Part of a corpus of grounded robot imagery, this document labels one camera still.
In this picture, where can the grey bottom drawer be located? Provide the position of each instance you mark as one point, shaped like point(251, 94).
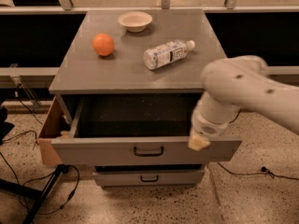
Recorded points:
point(149, 178)

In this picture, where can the brown cardboard box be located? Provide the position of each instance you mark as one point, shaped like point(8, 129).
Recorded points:
point(55, 126)

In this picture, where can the grey drawer cabinet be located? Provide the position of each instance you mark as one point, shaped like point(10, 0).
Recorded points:
point(84, 72)

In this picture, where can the orange fruit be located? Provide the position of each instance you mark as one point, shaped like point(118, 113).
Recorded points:
point(103, 44)

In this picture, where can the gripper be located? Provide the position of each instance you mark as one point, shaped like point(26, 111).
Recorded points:
point(206, 129)

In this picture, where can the grey drawer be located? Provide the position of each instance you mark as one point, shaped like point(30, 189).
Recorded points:
point(135, 129)
point(149, 178)

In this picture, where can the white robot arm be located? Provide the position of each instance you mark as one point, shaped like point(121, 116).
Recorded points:
point(231, 84)

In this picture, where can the grey top drawer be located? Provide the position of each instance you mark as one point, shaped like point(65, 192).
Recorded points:
point(135, 129)

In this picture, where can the black tripod stand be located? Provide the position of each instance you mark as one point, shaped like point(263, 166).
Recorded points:
point(39, 196)

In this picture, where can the clear plastic water bottle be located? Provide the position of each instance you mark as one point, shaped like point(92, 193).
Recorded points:
point(167, 53)

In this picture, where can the white paper bowl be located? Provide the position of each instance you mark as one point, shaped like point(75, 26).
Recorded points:
point(135, 21)

